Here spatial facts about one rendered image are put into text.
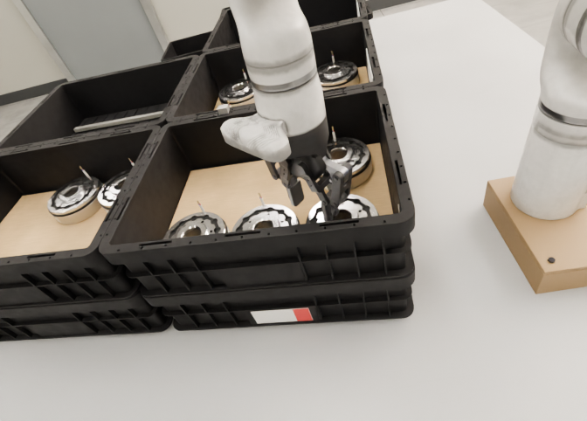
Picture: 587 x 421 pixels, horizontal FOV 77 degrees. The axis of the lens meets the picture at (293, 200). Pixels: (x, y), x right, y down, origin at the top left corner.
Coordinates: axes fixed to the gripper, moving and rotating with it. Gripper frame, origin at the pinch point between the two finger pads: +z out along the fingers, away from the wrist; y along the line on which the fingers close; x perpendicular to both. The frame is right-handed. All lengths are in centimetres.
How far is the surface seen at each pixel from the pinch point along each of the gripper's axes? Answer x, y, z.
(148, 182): 11.5, 24.1, -2.5
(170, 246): 17.7, 7.3, -4.4
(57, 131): 11, 75, 4
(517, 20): -269, 49, 84
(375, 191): -10.2, -3.5, 4.8
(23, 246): 32, 45, 7
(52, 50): -70, 374, 58
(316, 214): 0.0, -0.3, 2.2
